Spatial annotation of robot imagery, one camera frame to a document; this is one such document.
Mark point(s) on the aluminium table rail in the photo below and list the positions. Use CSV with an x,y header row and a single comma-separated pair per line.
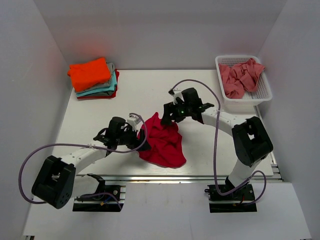
x,y
197,147

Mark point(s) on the folded orange t shirt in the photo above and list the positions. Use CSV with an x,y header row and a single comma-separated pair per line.
x,y
87,75

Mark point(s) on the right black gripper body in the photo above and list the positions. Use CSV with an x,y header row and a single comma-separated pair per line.
x,y
181,110

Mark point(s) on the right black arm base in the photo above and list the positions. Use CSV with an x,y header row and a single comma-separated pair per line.
x,y
236,202

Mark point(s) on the white plastic basket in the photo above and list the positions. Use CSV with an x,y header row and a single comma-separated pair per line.
x,y
262,94

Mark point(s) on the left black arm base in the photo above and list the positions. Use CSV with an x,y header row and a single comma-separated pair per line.
x,y
92,193

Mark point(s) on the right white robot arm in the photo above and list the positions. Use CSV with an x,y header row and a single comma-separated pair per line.
x,y
251,141

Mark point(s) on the crumpled pink t shirt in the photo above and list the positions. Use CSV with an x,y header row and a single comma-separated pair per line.
x,y
240,78

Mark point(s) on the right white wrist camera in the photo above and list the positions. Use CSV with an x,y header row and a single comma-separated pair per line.
x,y
176,94

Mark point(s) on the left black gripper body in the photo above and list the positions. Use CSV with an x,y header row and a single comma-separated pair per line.
x,y
129,138

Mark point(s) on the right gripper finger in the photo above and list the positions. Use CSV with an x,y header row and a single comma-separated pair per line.
x,y
166,118
178,116

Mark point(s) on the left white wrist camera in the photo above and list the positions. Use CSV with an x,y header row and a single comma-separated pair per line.
x,y
133,120

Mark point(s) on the folded dark red t shirt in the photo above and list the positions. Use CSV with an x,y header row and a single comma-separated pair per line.
x,y
100,95

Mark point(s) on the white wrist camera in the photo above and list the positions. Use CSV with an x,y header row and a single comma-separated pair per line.
x,y
176,94
133,120

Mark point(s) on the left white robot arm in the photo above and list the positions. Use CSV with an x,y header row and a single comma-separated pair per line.
x,y
58,179

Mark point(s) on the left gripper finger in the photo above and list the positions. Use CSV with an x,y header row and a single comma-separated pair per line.
x,y
142,136
144,146

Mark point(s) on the folded turquoise t shirt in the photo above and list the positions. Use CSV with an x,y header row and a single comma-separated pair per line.
x,y
105,89

